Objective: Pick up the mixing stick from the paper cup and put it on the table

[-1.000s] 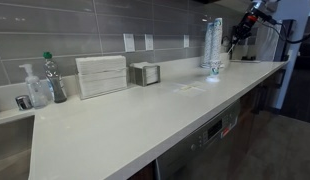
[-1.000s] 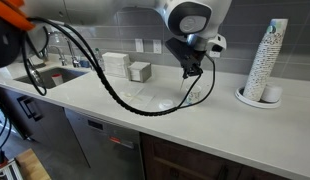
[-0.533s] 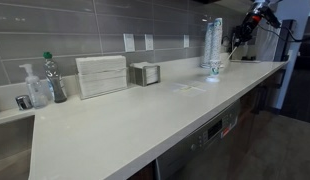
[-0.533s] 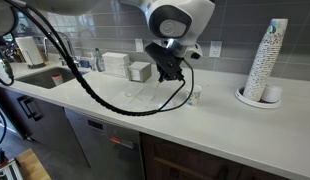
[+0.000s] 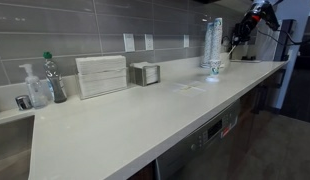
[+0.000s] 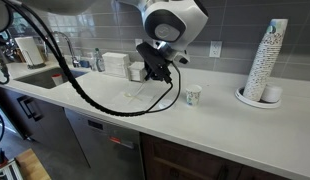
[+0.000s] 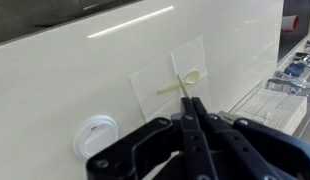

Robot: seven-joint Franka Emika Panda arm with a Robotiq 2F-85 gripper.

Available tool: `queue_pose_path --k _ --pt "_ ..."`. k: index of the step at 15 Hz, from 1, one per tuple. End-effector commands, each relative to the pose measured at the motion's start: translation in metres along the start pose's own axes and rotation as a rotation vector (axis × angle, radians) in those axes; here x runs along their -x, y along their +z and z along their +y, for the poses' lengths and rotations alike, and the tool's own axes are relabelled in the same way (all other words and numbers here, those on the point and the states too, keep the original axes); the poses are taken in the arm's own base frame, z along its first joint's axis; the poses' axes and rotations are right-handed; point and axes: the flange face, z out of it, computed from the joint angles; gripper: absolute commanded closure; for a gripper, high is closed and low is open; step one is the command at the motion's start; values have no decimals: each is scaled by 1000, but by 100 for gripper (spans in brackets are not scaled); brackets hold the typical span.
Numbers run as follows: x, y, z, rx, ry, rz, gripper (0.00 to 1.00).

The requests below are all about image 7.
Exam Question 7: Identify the shiny chrome metal rack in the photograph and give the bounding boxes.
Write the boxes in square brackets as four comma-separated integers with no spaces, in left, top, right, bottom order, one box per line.
[265,78,310,97]

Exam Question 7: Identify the white plastic cup lid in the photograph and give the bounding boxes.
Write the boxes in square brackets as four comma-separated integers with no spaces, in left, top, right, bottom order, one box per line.
[72,114,120,160]

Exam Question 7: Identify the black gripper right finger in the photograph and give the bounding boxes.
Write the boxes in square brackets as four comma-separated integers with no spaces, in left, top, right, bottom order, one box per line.
[191,96,310,180]

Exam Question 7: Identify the cream plastic spoon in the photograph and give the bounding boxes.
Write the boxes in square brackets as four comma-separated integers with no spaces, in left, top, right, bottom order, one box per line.
[157,69,202,96]

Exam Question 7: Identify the small translucent paper sheet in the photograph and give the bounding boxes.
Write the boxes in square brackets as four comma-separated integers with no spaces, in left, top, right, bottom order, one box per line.
[170,34,212,111]

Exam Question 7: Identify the stack of paper napkins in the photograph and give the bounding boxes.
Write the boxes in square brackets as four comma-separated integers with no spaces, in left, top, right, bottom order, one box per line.
[234,87,308,137]

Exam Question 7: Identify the blue object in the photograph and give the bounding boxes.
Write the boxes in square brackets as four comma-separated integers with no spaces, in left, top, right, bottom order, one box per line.
[284,62,307,78]

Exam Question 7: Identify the large translucent paper sheet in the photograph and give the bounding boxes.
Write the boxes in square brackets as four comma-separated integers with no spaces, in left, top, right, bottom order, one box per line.
[129,52,188,123]

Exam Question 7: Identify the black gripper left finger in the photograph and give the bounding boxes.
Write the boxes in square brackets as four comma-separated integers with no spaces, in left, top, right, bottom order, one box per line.
[85,96,219,180]

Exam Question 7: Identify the red and white roll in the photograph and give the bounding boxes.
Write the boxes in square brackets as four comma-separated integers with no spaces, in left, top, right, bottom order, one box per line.
[281,14,300,34]

